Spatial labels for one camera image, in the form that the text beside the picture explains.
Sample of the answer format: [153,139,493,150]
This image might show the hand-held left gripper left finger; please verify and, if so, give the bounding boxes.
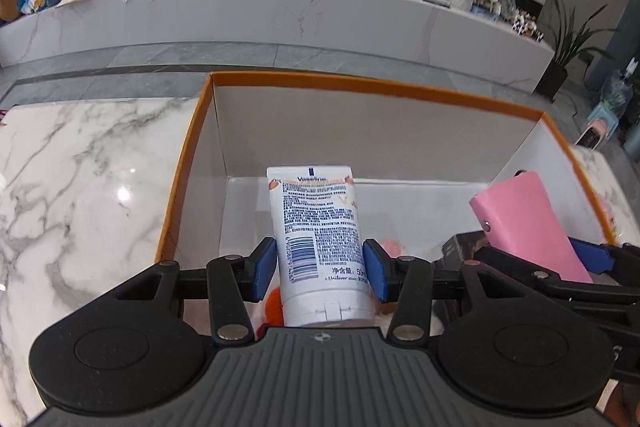
[107,237,278,345]

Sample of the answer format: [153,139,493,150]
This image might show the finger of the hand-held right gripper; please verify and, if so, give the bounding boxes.
[474,246,640,308]
[570,238,640,282]

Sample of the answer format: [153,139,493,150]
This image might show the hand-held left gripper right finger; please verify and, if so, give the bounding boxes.
[362,238,546,342]

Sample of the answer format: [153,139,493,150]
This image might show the orange crochet fruit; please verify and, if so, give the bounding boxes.
[264,287,286,325]

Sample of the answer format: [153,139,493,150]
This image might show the pink wallet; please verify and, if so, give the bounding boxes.
[469,171,595,284]

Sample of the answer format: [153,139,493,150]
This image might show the white lotion tube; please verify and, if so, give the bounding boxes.
[266,165,377,328]

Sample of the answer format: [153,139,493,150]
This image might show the orange cardboard box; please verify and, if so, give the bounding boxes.
[155,72,618,343]

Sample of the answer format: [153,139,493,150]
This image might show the pink space heater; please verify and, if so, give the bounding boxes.
[575,117,613,150]

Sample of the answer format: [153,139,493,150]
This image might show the teal box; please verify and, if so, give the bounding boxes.
[587,102,621,130]

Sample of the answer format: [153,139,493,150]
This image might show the clear water jug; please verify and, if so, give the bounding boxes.
[600,57,638,120]

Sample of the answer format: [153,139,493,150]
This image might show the potted green plant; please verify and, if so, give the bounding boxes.
[535,0,618,102]

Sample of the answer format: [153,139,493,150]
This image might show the black white cow figurines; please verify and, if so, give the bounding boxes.
[511,11,546,42]

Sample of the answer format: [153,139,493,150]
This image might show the white marble tv console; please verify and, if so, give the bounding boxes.
[0,0,556,95]

